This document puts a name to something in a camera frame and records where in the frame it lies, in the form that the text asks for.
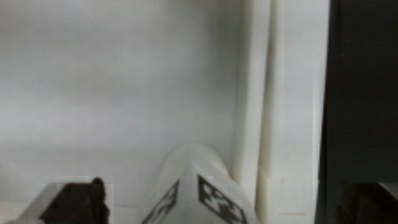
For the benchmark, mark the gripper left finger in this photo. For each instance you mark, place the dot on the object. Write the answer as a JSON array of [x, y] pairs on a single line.
[[69, 204]]

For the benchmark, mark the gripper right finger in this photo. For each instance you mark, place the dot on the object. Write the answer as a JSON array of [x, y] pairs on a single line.
[[368, 203]]

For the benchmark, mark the white table leg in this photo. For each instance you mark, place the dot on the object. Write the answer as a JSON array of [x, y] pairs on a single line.
[[195, 196]]

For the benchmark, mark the white square table top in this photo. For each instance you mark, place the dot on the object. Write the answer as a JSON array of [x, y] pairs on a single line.
[[138, 74]]

